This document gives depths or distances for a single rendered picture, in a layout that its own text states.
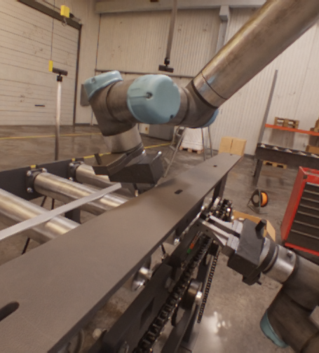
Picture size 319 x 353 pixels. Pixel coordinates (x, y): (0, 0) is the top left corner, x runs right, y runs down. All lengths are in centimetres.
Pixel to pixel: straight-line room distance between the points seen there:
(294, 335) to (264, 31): 56
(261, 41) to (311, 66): 1044
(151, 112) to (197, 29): 1143
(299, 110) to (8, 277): 1052
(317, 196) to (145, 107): 240
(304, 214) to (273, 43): 236
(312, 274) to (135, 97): 49
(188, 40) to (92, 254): 1157
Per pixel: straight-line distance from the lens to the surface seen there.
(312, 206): 267
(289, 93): 1062
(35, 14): 1167
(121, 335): 47
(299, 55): 1090
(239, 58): 42
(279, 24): 41
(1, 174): 130
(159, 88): 36
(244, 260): 52
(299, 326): 60
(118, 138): 47
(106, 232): 27
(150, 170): 47
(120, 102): 40
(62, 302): 20
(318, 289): 60
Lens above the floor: 131
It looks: 16 degrees down
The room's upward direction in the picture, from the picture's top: 9 degrees clockwise
